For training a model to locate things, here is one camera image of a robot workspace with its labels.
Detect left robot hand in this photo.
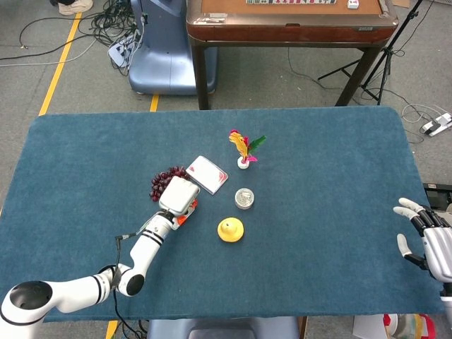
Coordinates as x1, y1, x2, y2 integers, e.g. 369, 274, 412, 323
157, 175, 201, 215

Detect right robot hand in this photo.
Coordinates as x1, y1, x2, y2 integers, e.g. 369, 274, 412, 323
393, 196, 452, 283

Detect badge holder with orange lanyard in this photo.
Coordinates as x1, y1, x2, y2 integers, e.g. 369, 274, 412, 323
172, 197, 198, 230

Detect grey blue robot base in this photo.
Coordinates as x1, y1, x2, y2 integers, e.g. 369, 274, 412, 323
146, 316, 301, 339

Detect dark red grape bunch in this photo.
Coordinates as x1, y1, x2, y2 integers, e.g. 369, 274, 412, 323
149, 165, 191, 203

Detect red white card case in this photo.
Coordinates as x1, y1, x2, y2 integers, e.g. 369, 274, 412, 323
185, 155, 230, 196

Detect black box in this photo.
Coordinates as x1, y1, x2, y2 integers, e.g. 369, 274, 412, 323
422, 182, 452, 209

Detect yellow pear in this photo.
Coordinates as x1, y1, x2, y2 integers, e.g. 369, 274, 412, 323
217, 218, 245, 244

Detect round clear clip container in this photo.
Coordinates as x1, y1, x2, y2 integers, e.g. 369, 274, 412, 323
234, 188, 256, 211

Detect feather shuttlecock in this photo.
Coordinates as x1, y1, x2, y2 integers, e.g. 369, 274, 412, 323
228, 129, 268, 170

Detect blue felt table cover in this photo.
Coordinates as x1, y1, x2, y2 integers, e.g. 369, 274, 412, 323
0, 105, 446, 324

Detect white power strip with plugs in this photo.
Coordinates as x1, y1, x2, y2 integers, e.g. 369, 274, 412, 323
107, 33, 142, 68

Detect cards on mahjong table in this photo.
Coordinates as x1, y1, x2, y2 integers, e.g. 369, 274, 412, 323
193, 13, 229, 25

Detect brown mahjong table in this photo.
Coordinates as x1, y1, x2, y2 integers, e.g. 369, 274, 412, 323
186, 0, 400, 110

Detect black tripod stand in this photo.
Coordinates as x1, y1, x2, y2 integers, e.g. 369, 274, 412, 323
317, 0, 424, 106

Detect beige shoe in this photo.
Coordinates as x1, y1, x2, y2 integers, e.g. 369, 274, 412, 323
57, 0, 94, 16

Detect face-up mahjong tile row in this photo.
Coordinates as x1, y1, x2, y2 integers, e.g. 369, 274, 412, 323
246, 0, 337, 6

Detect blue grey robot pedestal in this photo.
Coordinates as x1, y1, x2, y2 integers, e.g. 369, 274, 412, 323
128, 0, 218, 95

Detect black cable bundle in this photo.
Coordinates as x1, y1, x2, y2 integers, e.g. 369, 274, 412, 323
90, 0, 142, 47

